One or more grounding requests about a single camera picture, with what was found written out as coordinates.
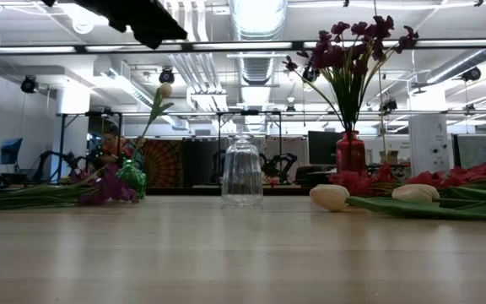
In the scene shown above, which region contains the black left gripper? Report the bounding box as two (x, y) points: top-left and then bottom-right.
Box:
(73, 0), (188, 50)

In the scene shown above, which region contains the red ribbed glass vase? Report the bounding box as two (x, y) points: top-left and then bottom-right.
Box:
(335, 129), (366, 174)

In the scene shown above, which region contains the green glass vase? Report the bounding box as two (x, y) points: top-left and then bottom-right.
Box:
(116, 159), (148, 199)

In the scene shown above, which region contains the clear ribbed glass vase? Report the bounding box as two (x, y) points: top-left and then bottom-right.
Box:
(220, 133), (265, 208)

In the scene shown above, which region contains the person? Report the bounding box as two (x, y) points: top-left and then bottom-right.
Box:
(94, 124), (137, 170)

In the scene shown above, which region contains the orange mandala tapestry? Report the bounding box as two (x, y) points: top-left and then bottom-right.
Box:
(141, 138), (185, 189)

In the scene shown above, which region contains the black partition panel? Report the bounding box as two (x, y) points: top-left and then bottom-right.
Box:
(183, 137), (223, 187)

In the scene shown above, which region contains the blue lit monitor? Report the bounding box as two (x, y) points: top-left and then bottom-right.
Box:
(0, 137), (24, 166)

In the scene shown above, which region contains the black desk monitor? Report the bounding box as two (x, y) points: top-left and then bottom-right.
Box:
(307, 130), (345, 166)

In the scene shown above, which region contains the cardboard box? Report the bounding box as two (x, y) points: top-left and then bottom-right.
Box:
(380, 149), (400, 166)

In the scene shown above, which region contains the white air purifier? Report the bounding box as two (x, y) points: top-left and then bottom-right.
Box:
(408, 113), (451, 177)

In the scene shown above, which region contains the grey partition panel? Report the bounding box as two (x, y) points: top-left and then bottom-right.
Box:
(451, 133), (486, 170)

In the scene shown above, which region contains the silver ceiling duct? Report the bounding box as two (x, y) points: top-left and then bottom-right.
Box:
(228, 0), (289, 88)

